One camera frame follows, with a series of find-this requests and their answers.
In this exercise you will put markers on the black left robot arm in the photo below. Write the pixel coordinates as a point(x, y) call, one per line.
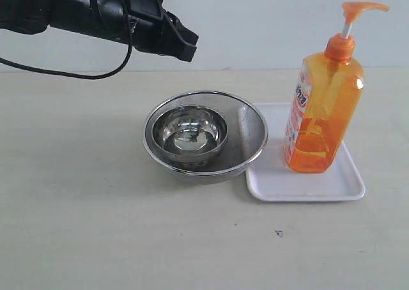
point(32, 17)

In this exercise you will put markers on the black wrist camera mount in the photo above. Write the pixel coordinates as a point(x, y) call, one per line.
point(148, 11)

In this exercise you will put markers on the large steel mesh basin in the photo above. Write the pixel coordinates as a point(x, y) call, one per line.
point(248, 135)

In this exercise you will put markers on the white plastic tray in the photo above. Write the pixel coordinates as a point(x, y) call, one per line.
point(270, 180)

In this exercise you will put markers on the orange pump soap bottle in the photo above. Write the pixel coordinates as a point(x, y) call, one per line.
point(328, 89)

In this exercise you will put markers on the small stainless steel bowl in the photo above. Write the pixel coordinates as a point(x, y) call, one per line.
point(190, 134)

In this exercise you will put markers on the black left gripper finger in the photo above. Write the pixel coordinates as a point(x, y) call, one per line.
point(175, 39)

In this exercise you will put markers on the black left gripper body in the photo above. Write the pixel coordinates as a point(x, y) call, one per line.
point(104, 19)

